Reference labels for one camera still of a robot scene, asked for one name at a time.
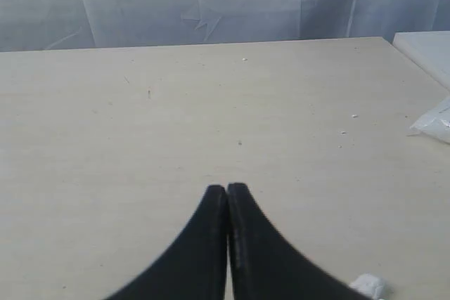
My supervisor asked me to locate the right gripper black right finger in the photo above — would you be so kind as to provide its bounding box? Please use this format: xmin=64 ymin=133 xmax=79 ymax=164
xmin=227 ymin=183 xmax=367 ymax=300

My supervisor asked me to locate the white foam board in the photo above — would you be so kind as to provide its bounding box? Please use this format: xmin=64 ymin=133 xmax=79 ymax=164
xmin=392 ymin=31 xmax=450 ymax=90

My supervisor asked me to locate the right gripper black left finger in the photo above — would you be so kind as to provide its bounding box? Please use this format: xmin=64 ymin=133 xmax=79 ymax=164
xmin=108 ymin=185 xmax=229 ymax=300

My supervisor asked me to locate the clear plastic bag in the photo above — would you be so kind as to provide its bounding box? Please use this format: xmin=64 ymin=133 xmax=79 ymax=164
xmin=409 ymin=96 xmax=450 ymax=144

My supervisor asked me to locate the white backdrop curtain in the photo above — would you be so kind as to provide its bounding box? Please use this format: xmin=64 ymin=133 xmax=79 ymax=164
xmin=1 ymin=0 xmax=449 ymax=51

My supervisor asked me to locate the white crumpled foam piece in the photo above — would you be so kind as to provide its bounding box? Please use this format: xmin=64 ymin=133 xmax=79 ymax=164
xmin=349 ymin=273 xmax=386 ymax=300

